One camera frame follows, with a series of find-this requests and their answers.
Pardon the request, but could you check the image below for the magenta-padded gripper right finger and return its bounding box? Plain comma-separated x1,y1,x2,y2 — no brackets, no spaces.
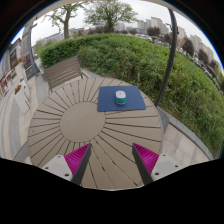
131,143,183,186

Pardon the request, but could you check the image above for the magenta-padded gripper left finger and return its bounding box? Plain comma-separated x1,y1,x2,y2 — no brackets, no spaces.
42,143,92,186

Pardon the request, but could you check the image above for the white and teal computer mouse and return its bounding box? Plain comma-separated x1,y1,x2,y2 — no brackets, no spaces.
114,89,128,106

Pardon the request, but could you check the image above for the blue rectangular mouse pad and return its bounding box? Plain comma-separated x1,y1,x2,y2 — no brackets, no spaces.
97,85,148,113

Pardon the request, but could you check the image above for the white planter with red flowers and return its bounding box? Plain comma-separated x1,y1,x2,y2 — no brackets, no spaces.
13,84,31,115
13,59,26,81

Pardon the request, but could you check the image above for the slatted wooden chair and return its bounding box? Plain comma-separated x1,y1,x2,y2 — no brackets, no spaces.
42,54,90,93

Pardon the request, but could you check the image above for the long green hedge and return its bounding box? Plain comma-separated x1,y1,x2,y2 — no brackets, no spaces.
39,33,224,158

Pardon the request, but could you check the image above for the dark curved umbrella pole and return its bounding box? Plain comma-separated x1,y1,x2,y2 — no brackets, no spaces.
153,8,180,108

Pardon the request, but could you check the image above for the tall grey sign pillar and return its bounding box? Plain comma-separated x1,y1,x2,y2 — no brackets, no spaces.
20,22,38,81

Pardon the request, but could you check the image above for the bare-trunked leafy tree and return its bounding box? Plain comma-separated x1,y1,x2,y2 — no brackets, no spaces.
46,2,86,41

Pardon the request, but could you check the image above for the round-crowned green tree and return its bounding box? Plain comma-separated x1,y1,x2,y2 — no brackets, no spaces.
83,0,138,34

